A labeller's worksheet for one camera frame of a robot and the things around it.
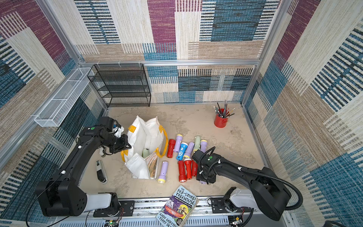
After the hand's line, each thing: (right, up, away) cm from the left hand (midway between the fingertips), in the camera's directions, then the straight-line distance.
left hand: (131, 146), depth 80 cm
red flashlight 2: (+28, -18, +1) cm, 34 cm away
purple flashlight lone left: (+17, -18, 0) cm, 25 cm away
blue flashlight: (+28, -5, +11) cm, 31 cm away
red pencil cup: (+55, +15, +20) cm, 61 cm away
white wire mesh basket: (-35, +17, -10) cm, 40 cm away
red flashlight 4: (+35, -14, +4) cm, 38 cm away
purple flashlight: (+26, +1, +17) cm, 31 cm away
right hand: (+41, -21, +2) cm, 46 cm away
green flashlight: (+38, -1, +14) cm, 40 cm away
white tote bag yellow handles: (+5, 0, +20) cm, 20 cm away
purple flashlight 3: (+42, -1, +14) cm, 44 cm away
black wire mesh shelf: (-18, +41, +30) cm, 54 cm away
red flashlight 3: (+31, -11, +5) cm, 34 cm away
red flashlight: (+21, -1, +14) cm, 25 cm away
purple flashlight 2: (+32, -7, +9) cm, 34 cm away
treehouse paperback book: (+26, -30, -9) cm, 41 cm away
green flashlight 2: (+5, -6, +11) cm, 14 cm away
